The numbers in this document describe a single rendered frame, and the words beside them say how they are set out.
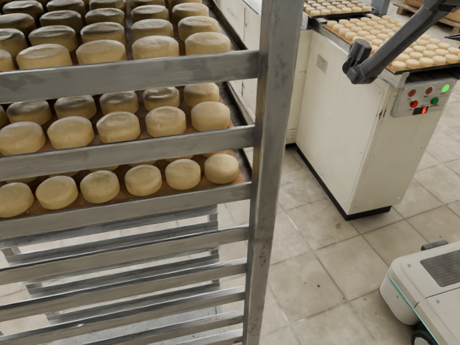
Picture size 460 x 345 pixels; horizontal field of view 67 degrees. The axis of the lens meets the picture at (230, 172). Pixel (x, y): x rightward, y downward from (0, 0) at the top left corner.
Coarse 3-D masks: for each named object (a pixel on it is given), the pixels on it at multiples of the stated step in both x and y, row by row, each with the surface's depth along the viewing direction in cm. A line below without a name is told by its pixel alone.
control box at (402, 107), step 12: (408, 84) 138; (420, 84) 138; (432, 84) 139; (444, 84) 141; (396, 96) 141; (408, 96) 139; (420, 96) 141; (432, 96) 143; (444, 96) 145; (396, 108) 143; (408, 108) 144; (420, 108) 145; (432, 108) 147
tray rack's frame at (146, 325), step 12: (12, 252) 102; (192, 312) 138; (204, 312) 138; (216, 312) 138; (132, 324) 134; (144, 324) 134; (156, 324) 134; (168, 324) 134; (84, 336) 131; (96, 336) 131; (108, 336) 131; (192, 336) 131; (204, 336) 131
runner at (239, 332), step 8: (208, 336) 78; (216, 336) 78; (224, 336) 78; (232, 336) 78; (240, 336) 76; (176, 344) 77; (184, 344) 77; (192, 344) 77; (200, 344) 74; (208, 344) 75; (216, 344) 76; (224, 344) 77
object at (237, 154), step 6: (234, 150) 56; (240, 150) 56; (240, 156) 55; (246, 156) 53; (240, 162) 54; (246, 162) 53; (240, 168) 53; (246, 168) 53; (246, 174) 52; (246, 180) 51
